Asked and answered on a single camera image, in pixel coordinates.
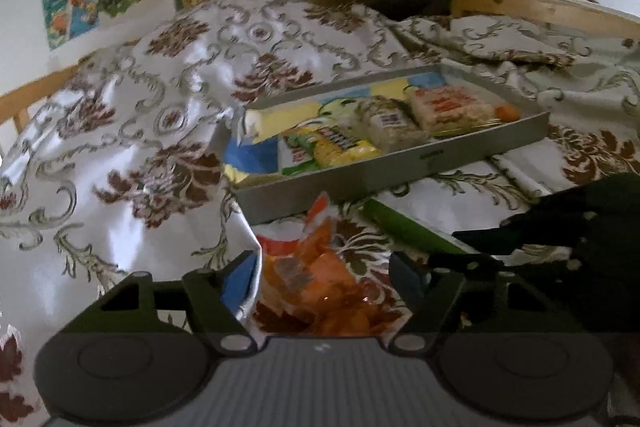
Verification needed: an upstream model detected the floral printed blanket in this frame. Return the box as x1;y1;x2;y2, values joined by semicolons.
0;0;640;427

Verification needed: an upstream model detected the green stick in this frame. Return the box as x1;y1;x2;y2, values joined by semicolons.
362;199;474;254

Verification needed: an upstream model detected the pink rice cracker packet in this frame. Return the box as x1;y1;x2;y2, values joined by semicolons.
407;86;496;136

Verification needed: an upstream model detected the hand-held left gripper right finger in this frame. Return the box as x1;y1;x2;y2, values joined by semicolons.
388;250;568;354

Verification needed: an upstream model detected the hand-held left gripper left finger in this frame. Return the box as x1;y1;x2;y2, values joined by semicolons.
74;250;259;355

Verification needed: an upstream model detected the grey tray with cartoon print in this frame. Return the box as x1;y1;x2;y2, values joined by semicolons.
227;59;551;226

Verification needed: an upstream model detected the clear oat bar packet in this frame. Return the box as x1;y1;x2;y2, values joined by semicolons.
354;95;431;153

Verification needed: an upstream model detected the yellow snack packet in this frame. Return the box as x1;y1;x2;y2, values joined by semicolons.
294;126;381;170

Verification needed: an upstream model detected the orange gold snack packet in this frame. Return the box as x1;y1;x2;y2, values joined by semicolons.
254;191;404;338

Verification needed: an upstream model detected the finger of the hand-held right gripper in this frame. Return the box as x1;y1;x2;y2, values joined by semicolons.
428;253;582;274
452;201;597;254

